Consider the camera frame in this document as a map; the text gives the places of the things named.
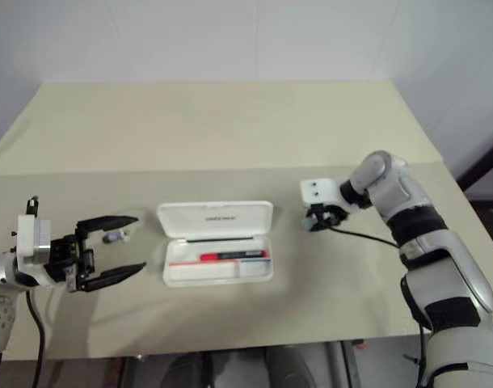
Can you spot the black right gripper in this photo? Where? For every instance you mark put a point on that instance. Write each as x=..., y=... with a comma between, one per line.
x=324, y=214

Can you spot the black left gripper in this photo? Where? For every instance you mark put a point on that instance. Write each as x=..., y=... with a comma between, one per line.
x=64, y=258

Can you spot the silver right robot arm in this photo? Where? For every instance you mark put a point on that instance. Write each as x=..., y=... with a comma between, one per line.
x=440, y=258

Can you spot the red marker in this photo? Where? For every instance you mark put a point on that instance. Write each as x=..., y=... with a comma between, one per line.
x=230, y=255

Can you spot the white open pencil case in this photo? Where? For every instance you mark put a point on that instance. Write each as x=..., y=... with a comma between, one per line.
x=216, y=275

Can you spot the dark rounded shape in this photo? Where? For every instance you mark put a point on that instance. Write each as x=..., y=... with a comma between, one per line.
x=287, y=363

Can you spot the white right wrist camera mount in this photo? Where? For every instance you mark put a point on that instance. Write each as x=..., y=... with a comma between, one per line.
x=317, y=190

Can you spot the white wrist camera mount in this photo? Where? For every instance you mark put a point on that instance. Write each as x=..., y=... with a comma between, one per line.
x=317, y=190
x=27, y=238

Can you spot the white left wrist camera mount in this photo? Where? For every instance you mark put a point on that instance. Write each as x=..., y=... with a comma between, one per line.
x=27, y=238

